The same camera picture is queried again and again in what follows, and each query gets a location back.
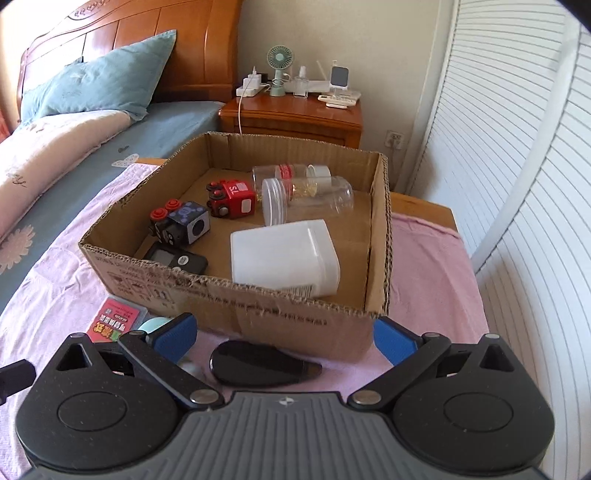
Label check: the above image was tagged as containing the white power strip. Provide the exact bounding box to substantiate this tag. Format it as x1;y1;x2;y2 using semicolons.
236;83;273;99

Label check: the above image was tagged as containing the white plastic container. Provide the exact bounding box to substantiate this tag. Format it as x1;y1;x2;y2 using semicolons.
230;219;341;297

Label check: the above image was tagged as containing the wooden nightstand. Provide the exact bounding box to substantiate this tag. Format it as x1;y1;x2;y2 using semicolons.
218;90;363;149

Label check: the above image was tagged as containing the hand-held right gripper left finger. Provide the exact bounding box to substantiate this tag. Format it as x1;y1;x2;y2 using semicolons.
55;313;225;408

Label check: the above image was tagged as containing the small green desk fan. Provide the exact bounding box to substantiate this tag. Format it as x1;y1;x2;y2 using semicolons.
266;45;294;99

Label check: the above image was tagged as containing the black digital timer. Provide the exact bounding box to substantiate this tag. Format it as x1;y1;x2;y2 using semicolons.
142;244;208;278

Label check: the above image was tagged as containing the pink card box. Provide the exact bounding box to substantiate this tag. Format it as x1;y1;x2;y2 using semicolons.
85;298;148;344

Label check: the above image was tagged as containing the red toy train engine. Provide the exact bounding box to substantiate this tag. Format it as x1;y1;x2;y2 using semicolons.
205;179;256;217

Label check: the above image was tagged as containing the yellow capsule bottle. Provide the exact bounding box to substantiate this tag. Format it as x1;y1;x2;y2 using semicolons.
252;164;333;186

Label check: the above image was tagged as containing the white louvered closet door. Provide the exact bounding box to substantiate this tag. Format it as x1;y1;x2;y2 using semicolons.
475;28;591;480
404;0;583;273

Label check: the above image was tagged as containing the black toy train car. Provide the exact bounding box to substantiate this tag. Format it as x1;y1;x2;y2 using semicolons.
148;199;212;246

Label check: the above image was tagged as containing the large teal pillow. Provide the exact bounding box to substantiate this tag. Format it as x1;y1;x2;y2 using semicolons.
21;30;177;121

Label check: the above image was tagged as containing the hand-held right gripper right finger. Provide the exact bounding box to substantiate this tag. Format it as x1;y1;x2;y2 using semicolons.
347;318;515;409

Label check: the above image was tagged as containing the black glossy oval gadget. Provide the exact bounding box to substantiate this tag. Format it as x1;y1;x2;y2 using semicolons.
209;339;323;387

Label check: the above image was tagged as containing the wooden headboard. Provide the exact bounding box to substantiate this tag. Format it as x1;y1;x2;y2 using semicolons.
0;0;245;130

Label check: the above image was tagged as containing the blue-grey bed sheet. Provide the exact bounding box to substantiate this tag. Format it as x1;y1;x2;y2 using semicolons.
0;99;222;315

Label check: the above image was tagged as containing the white small device on stand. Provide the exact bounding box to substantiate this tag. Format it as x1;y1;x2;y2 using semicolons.
318;91;362;108

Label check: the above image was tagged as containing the white square device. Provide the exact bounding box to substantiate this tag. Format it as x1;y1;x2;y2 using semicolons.
330;66;352;93

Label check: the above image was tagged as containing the white router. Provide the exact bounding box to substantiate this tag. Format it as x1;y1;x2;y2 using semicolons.
308;60;334;94

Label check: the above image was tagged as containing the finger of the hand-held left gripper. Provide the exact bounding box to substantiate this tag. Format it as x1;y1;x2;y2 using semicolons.
0;361;37;402

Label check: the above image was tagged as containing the brown cardboard box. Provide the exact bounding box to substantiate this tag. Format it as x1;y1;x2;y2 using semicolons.
78;131;393;365

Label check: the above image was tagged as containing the pink floral quilt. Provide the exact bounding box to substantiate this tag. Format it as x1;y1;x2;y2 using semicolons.
0;110;132;273

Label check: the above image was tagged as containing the clear plastic jar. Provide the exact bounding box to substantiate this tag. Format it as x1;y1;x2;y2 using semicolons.
261;175;355;227

